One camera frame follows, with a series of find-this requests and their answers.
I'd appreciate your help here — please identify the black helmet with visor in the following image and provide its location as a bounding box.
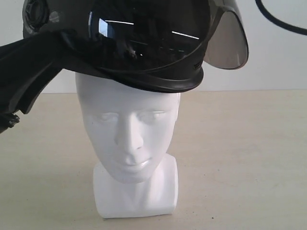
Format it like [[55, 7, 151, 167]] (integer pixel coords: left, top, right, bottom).
[[0, 0, 249, 132]]

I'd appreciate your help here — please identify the white mannequin head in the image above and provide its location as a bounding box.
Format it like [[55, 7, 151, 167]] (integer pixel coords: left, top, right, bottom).
[[75, 73, 181, 219]]

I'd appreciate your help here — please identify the black cable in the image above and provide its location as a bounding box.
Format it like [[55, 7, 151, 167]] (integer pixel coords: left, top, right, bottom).
[[254, 0, 307, 36]]

